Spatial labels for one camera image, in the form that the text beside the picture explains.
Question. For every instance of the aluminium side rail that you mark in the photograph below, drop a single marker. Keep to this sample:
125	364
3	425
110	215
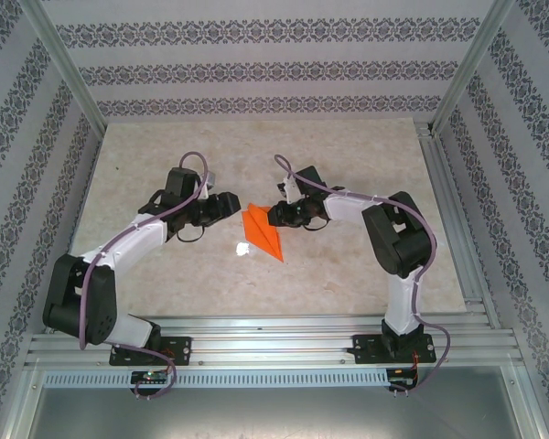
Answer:
441	183

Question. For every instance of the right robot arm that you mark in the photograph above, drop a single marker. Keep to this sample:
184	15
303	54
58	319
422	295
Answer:
400	302

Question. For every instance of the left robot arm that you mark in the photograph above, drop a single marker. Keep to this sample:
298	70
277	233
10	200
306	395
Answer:
137	242

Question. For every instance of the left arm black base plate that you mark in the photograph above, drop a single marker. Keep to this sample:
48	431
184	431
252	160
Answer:
183	350

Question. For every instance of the orange paper sheet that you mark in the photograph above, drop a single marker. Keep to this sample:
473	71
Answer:
261	228

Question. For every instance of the long aluminium mounting rail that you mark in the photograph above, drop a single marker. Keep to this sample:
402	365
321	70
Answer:
274	338

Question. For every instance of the aluminium frame post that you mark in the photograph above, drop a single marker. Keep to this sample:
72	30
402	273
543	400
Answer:
468	68
66	68

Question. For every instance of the grey metal sheet panel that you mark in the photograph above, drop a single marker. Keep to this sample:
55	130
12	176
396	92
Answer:
274	414

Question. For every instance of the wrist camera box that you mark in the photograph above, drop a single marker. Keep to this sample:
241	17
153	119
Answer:
289	189
209	183

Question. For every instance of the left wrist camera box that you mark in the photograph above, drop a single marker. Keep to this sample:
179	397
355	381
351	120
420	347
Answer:
209	183

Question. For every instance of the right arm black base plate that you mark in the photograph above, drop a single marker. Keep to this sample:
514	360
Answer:
363	350

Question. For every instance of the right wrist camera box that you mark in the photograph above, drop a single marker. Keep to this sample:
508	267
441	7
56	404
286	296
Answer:
289	189

